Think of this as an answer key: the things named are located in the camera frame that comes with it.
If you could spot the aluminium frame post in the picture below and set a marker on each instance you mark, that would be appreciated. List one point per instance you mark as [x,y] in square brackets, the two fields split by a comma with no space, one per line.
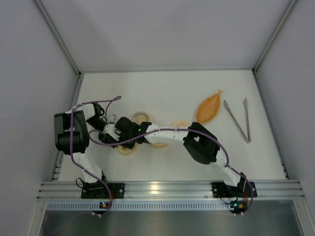
[56,35]
[275,33]

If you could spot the pink-based bowl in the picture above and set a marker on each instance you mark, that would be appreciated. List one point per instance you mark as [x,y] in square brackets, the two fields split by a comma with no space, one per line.
[140,117]

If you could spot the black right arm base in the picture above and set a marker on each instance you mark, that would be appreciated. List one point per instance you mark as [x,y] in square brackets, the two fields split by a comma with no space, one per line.
[221,190]

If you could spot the right aluminium frame post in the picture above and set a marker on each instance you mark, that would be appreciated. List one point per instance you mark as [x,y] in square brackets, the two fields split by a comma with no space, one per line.
[275,33]

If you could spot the cream lid with orange handle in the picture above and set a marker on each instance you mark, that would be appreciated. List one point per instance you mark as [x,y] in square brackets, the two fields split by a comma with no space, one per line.
[125,152]

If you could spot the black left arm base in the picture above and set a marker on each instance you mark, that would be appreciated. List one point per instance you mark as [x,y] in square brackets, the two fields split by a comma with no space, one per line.
[98,191]

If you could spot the left aluminium frame post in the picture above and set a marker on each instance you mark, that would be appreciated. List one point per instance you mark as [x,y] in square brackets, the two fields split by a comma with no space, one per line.
[56,35]

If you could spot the aluminium mounting rail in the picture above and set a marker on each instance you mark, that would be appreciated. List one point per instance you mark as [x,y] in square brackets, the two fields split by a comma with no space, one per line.
[283,189]

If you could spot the slotted grey cable duct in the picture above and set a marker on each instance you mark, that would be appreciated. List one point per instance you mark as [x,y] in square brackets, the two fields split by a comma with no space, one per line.
[141,206]

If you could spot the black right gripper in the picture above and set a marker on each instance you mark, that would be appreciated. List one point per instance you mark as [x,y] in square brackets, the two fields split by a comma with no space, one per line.
[120,132]

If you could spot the fish-shaped woven bamboo tray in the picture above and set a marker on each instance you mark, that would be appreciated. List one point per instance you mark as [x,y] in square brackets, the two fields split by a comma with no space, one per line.
[209,108]

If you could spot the cream lid with pink handle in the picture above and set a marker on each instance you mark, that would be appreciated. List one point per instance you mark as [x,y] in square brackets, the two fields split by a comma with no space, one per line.
[181,123]

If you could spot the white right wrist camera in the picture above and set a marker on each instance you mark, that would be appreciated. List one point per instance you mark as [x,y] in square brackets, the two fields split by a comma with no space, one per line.
[112,131]

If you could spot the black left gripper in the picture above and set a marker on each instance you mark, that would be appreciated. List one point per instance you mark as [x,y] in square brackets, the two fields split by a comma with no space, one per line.
[104,137]

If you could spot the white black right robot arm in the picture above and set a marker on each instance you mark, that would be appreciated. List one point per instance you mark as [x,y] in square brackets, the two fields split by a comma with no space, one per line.
[200,143]

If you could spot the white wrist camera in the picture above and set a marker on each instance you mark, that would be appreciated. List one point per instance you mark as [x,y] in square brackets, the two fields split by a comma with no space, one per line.
[112,131]
[112,118]

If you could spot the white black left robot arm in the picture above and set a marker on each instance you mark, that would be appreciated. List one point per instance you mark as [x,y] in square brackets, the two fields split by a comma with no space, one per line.
[72,138]

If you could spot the orange-based bowl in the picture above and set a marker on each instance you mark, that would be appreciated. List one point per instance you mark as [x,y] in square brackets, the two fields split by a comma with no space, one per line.
[159,145]

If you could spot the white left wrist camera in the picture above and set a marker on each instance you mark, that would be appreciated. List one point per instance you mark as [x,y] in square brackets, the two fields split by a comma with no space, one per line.
[112,118]

